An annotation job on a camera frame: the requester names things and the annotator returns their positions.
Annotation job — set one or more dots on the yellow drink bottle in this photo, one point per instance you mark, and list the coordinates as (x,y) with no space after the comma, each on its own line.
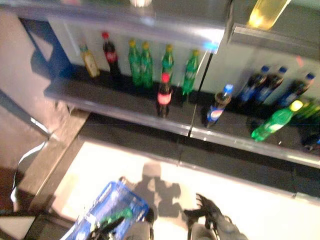
(267,12)

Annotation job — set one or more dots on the silver right robot leg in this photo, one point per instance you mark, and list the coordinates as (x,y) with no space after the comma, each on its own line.
(200,232)

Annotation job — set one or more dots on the green Sprite bottle yellow cap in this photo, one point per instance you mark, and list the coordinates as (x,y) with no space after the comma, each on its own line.
(168,61)
(275,121)
(134,62)
(147,67)
(117,214)
(190,73)

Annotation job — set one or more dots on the blue plastic shopping basket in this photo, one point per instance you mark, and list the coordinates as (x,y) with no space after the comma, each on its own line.
(112,197)

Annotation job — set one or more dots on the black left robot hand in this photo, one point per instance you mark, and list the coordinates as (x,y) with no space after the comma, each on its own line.
(102,232)

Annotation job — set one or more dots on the Coca-Cola bottle red cap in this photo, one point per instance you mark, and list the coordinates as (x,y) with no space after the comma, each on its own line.
(111,56)
(164,97)

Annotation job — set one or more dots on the yellow tea bottle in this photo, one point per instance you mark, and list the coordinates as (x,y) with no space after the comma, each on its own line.
(90,63)

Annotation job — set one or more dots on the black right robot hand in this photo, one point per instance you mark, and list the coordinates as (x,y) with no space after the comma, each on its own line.
(211,215)

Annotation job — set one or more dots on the three Pepsi bottles back row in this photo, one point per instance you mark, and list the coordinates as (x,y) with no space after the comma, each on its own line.
(271,86)

